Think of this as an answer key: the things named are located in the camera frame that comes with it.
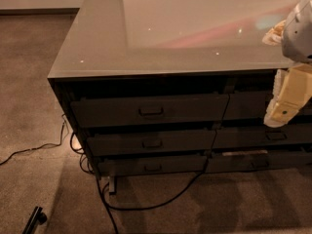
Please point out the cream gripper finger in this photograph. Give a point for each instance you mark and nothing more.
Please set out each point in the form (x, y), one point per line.
(291, 91)
(273, 37)

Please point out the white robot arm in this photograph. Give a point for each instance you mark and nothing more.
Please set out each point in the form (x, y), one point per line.
(297, 35)

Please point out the dark grey drawer cabinet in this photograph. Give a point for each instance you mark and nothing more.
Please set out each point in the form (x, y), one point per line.
(157, 48)

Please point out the black metal bar object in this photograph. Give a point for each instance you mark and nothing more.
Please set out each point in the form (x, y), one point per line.
(38, 217)

